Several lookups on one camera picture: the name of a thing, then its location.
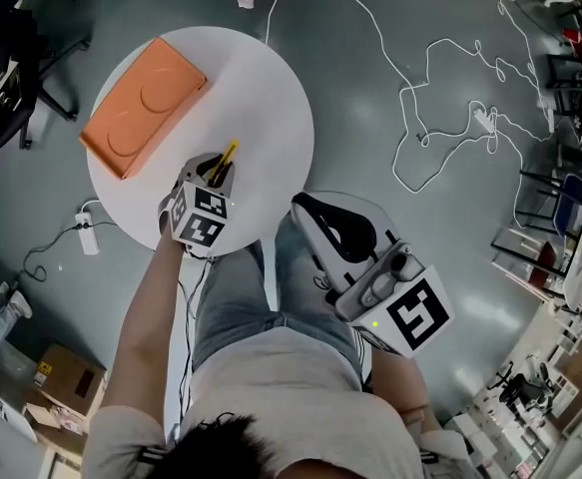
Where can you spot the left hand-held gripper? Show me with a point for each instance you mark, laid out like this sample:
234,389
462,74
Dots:
200,220

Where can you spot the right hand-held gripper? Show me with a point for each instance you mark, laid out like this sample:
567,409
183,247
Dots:
370,287

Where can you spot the person's right forearm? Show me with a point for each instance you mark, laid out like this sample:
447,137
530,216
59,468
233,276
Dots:
400,387

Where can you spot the person's left forearm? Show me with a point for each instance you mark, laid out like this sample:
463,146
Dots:
141,327

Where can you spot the round white side table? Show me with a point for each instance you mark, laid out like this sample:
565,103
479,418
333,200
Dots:
255,118

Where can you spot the orange flat box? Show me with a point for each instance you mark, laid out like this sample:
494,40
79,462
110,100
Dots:
141,108

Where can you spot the person's grey jeans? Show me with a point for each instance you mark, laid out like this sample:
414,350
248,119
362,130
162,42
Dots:
240,297

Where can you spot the person's light grey shirt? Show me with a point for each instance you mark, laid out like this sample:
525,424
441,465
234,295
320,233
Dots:
290,407

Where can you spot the beige book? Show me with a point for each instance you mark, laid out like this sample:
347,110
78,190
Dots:
1,83

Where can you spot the blue chair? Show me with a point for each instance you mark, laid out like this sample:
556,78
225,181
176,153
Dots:
575,202

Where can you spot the small black swivel chair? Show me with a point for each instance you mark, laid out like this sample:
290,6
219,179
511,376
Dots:
525,389

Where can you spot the black office chair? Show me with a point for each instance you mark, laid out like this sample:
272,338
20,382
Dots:
6,28

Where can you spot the brown cardboard box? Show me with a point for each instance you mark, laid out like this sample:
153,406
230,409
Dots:
66,382

